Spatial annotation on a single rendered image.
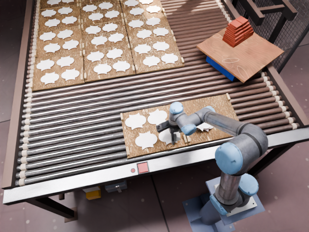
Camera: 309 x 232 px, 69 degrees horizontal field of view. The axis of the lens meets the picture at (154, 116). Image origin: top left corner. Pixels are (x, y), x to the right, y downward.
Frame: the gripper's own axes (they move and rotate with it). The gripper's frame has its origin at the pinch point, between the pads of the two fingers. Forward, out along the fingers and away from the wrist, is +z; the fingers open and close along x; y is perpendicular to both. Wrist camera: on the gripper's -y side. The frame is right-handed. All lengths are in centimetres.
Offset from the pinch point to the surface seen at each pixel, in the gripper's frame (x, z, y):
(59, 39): 117, 1, -75
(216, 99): 22.3, 0.1, 42.3
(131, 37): 106, 1, -9
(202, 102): 21.8, 0.3, 31.1
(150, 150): -7.8, 0.7, -15.2
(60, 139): 14, 3, -74
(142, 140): 0.0, -0.3, -18.6
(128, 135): 6.5, 0.8, -27.8
